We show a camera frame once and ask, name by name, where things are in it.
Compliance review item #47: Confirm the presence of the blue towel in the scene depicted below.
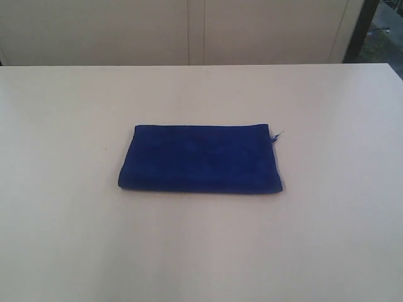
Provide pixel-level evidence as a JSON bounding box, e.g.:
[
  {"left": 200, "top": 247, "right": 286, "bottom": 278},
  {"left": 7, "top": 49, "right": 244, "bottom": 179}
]
[{"left": 118, "top": 124, "right": 283, "bottom": 194}]

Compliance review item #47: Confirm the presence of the black metal post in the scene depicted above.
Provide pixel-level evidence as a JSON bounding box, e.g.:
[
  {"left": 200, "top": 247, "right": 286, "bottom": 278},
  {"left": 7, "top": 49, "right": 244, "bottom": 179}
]
[{"left": 343, "top": 0, "right": 380, "bottom": 64}]

